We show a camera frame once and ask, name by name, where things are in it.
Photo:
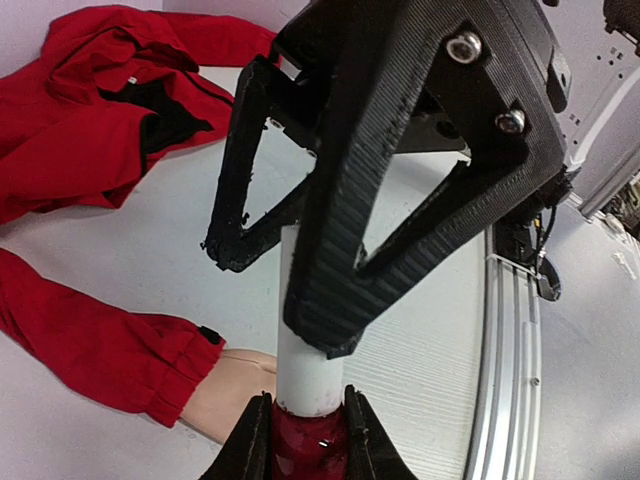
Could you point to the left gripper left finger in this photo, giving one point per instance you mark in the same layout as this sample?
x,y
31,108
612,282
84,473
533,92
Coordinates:
x,y
246,454

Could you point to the red nail polish bottle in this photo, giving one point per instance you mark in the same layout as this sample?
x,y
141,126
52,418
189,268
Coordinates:
x,y
307,448

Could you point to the mannequin hand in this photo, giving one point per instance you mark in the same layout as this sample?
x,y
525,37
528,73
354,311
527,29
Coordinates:
x,y
221,397

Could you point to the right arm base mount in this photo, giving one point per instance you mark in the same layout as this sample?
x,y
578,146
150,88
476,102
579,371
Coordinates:
x,y
521,236

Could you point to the red jacket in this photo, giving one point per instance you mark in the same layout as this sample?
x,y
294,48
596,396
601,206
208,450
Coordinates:
x,y
113,91

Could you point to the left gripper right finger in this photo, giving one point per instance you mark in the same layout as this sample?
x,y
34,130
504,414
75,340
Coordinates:
x,y
371,453

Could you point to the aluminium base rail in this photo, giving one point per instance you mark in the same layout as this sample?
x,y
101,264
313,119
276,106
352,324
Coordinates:
x,y
558,394

